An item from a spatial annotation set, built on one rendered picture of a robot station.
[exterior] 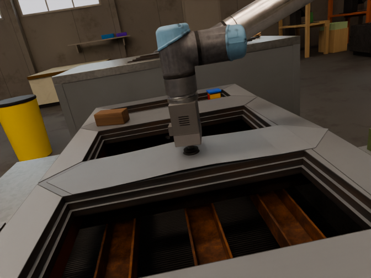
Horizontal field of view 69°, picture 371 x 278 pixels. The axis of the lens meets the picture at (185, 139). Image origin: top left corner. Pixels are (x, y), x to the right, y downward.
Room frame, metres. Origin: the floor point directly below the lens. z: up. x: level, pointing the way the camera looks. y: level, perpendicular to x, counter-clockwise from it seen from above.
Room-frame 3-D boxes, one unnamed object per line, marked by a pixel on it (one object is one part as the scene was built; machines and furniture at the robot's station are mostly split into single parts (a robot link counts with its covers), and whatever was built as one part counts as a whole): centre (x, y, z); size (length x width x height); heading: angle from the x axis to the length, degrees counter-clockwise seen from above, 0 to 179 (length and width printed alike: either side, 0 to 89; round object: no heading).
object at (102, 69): (1.75, -0.02, 1.03); 1.30 x 0.60 x 0.04; 93
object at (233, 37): (0.66, -0.11, 1.12); 0.11 x 0.11 x 0.08; 0
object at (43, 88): (7.35, 2.52, 0.37); 1.99 x 1.66 x 0.75; 6
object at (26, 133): (3.19, 1.88, 0.36); 0.46 x 0.46 x 0.73
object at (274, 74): (1.47, -0.03, 0.51); 1.30 x 0.04 x 1.01; 93
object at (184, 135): (0.64, 0.00, 0.97); 0.10 x 0.09 x 0.16; 82
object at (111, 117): (1.05, 0.27, 0.89); 0.12 x 0.06 x 0.05; 76
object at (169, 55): (0.64, -0.01, 1.12); 0.09 x 0.08 x 0.11; 90
